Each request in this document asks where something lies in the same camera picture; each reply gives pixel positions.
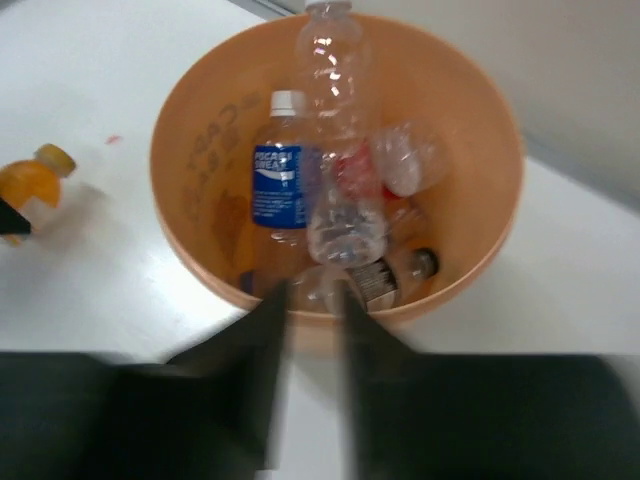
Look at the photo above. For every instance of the clear unlabelled plastic bottle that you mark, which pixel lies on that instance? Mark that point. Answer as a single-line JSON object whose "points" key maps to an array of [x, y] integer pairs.
{"points": [[333, 69]]}

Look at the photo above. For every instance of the orange juice bottle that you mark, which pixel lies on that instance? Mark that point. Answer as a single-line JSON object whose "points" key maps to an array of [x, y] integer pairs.
{"points": [[34, 186]]}

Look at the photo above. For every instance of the red label red cap bottle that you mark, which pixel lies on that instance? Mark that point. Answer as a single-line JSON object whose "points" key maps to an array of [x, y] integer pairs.
{"points": [[397, 161]]}

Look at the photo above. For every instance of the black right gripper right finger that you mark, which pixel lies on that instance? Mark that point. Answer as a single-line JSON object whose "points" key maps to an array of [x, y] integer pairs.
{"points": [[423, 415]]}

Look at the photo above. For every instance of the pepsi bottle black cap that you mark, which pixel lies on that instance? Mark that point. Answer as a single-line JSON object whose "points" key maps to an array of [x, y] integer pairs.
{"points": [[381, 285]]}

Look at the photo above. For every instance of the blue label white cap bottle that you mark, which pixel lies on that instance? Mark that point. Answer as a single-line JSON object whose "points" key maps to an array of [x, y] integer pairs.
{"points": [[277, 204]]}

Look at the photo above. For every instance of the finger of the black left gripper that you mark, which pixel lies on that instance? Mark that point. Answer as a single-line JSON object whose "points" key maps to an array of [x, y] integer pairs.
{"points": [[12, 222]]}

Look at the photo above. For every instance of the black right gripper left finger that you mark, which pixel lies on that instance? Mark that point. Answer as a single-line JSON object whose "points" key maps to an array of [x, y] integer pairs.
{"points": [[206, 413]]}

